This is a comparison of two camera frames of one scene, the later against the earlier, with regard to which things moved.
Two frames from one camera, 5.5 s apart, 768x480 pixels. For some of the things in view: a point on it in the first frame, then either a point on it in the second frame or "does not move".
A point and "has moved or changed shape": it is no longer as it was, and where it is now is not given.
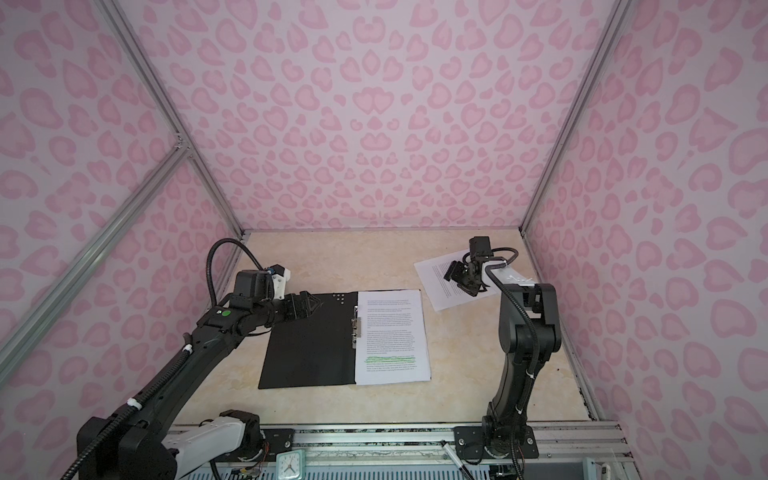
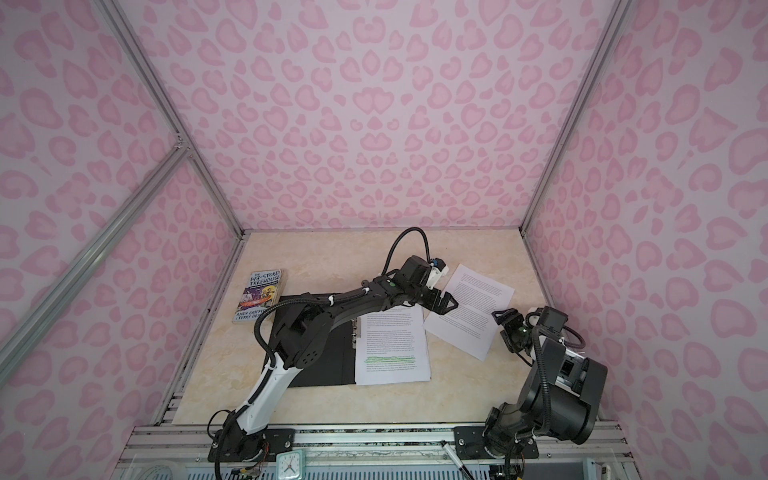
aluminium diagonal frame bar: (57, 295) does not move
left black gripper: (306, 309) -> (443, 307)
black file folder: (317, 350) does not move
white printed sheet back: (445, 294) has moved or changed shape
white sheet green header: (393, 345) does not move
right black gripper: (454, 272) -> (511, 322)
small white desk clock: (291, 465) does not move
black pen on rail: (456, 460) does not move
